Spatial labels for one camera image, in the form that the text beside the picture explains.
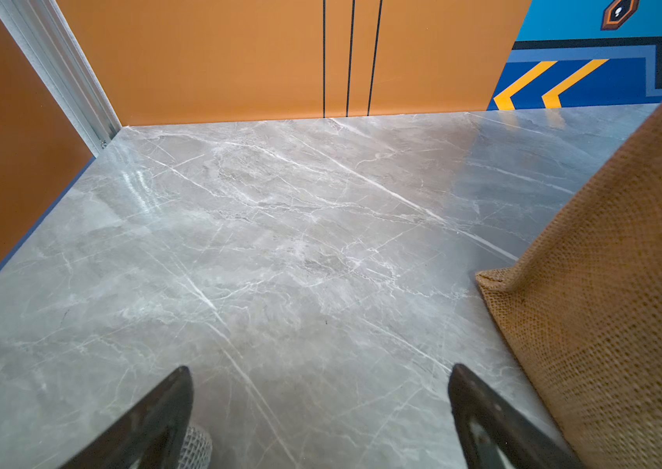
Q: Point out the aluminium corner post left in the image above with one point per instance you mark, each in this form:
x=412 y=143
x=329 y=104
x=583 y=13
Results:
x=48 y=43

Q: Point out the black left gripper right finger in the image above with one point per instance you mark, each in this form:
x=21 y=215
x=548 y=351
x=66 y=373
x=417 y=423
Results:
x=493 y=434

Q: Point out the silver microphone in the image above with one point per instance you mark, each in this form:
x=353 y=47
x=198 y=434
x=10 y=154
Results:
x=197 y=449

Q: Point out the green jute canvas bag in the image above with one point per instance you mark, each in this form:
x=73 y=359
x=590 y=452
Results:
x=582 y=309

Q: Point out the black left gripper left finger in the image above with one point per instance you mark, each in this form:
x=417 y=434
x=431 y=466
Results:
x=149 y=435

